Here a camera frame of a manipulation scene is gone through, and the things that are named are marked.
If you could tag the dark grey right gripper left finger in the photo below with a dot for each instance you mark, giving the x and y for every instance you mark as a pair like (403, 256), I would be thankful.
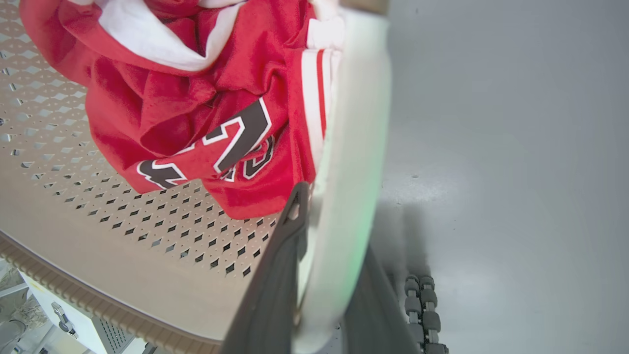
(275, 295)

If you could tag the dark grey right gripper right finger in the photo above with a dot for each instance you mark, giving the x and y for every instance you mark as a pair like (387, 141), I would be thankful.
(373, 314)

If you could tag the beige perforated laundry basket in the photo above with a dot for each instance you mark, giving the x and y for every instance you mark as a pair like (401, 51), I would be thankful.
(162, 255)

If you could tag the red jersey with white trim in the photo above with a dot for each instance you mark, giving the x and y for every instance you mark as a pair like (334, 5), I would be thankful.
(206, 98)

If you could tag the white cabinet with latch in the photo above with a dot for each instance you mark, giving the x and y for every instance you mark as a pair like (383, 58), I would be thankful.
(59, 319)

